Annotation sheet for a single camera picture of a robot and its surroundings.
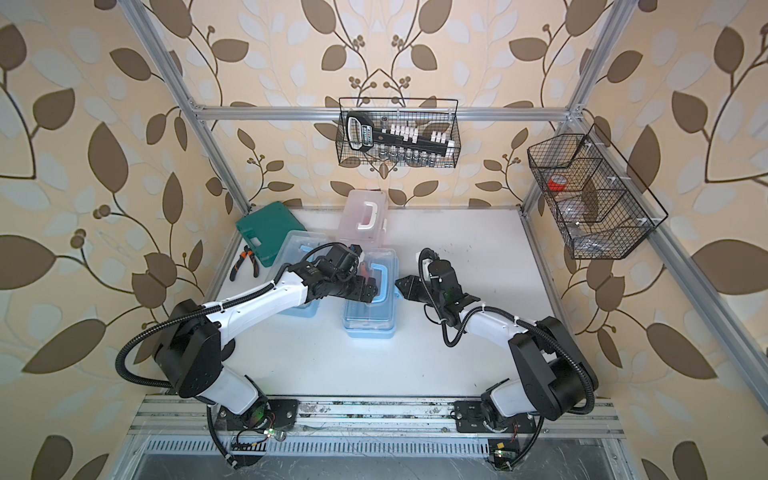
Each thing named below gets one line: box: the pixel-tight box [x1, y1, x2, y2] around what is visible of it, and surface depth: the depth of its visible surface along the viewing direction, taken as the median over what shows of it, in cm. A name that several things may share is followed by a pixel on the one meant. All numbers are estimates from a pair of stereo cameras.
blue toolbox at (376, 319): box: [343, 248, 404, 339], surface depth 86 cm
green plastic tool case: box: [236, 201, 307, 267], surface depth 116 cm
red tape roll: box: [547, 175, 567, 191], surface depth 83 cm
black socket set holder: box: [345, 111, 454, 167], surface depth 87 cm
